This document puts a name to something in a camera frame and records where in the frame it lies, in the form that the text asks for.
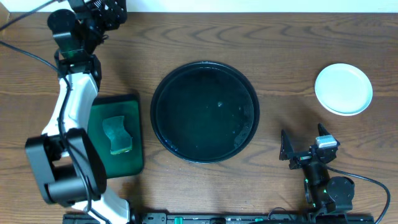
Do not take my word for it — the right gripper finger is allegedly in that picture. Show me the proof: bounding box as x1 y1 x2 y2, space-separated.
279 130 294 161
317 123 330 136

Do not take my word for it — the mint plate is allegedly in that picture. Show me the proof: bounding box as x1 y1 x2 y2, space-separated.
314 63 373 116

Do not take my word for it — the green yellow sponge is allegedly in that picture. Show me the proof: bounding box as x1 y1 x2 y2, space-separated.
103 116 132 155

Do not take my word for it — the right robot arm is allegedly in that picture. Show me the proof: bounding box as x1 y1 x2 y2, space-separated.
279 123 354 222

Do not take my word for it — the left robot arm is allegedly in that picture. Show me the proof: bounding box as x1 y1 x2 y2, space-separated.
25 0 132 223

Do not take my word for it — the black round tray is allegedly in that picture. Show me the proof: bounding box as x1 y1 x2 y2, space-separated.
150 61 260 164

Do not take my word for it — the dark green rectangular tray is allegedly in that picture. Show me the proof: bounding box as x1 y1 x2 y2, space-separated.
88 95 144 179

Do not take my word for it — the black mounting rail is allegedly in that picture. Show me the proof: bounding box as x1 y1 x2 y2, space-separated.
62 212 375 224

